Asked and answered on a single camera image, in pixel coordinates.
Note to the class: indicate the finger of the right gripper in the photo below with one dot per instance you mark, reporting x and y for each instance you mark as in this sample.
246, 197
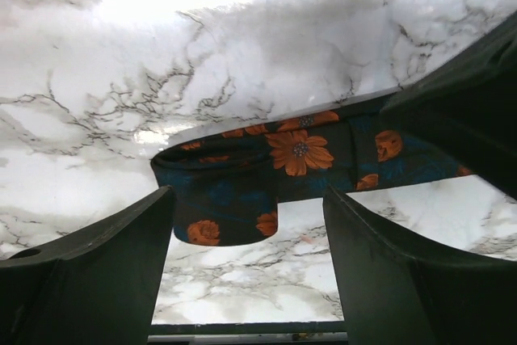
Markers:
467, 107

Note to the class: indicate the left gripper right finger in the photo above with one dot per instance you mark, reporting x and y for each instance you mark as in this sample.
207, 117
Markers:
398, 287

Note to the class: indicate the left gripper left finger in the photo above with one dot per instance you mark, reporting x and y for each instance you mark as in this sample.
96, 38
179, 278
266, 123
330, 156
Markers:
97, 285

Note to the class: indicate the black orange floral tie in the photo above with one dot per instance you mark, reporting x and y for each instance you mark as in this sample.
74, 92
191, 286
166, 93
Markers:
229, 185

